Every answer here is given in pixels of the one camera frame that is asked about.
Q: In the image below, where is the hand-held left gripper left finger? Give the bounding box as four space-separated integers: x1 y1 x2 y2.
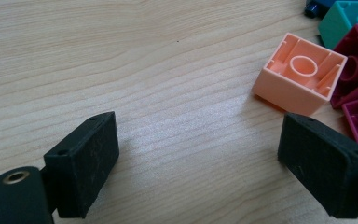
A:
43 111 120 219

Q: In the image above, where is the teal building block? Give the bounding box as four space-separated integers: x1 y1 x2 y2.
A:
317 0 358 50

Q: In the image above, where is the dark blue building block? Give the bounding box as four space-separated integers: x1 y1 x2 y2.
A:
303 0 337 19

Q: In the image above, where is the peach building block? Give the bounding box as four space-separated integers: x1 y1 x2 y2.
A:
251 32 349 117

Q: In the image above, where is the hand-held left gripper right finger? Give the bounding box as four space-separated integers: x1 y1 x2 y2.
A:
277 112 358 219

